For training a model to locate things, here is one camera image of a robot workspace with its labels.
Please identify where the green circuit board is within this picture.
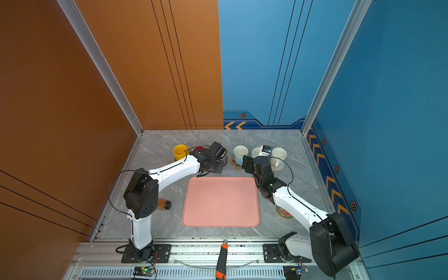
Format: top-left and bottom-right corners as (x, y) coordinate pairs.
(283, 266), (309, 280)
(132, 266), (157, 280)

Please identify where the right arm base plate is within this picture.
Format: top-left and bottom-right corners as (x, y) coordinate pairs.
(262, 243), (313, 263)

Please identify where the aluminium front rail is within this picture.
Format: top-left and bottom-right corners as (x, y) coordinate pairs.
(62, 237), (371, 280)

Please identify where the amber spice bottle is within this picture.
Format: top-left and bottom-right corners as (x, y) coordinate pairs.
(157, 199), (172, 210)

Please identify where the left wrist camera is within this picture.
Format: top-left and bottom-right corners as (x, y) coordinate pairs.
(208, 142), (227, 159)

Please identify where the white mug blue handle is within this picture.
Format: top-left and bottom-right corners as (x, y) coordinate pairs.
(233, 145), (249, 166)

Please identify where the multicolour woven round coaster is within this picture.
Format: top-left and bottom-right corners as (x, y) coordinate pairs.
(270, 159), (285, 171)

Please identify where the yellow mug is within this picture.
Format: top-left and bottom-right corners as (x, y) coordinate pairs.
(173, 144), (189, 161)

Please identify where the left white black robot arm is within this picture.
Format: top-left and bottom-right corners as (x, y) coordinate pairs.
(124, 142), (227, 263)

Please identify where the orange black handled tool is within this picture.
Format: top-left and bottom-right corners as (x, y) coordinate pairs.
(215, 240), (228, 280)

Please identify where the left green circuit board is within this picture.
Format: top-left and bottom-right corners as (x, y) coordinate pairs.
(132, 266), (157, 280)

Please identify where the red interior mug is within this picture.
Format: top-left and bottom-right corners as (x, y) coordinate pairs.
(193, 146), (206, 152)

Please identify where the right green circuit board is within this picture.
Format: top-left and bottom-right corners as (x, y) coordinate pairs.
(283, 266), (309, 280)

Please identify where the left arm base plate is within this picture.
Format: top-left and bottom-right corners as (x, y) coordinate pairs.
(121, 243), (172, 264)

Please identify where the pink plastic tray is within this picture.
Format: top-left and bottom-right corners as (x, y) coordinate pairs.
(182, 177), (260, 228)

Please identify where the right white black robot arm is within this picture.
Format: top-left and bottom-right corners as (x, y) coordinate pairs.
(242, 156), (361, 277)

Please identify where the cork paw print coaster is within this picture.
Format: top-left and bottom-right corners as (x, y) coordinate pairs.
(231, 155), (242, 170)

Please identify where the glossy brown round coaster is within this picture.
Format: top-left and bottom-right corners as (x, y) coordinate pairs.
(222, 155), (228, 167)

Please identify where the red round tin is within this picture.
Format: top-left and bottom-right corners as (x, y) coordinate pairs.
(276, 206), (293, 219)

